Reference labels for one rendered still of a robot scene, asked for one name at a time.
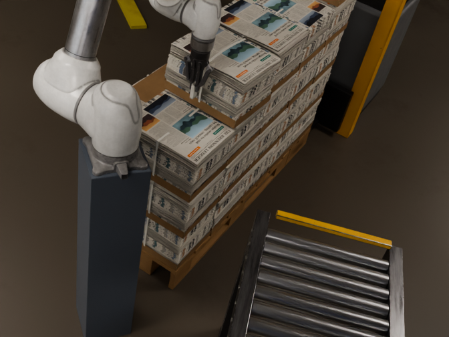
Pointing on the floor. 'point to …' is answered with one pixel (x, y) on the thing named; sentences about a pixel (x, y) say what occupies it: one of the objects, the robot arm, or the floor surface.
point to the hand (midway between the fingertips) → (194, 89)
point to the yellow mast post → (371, 63)
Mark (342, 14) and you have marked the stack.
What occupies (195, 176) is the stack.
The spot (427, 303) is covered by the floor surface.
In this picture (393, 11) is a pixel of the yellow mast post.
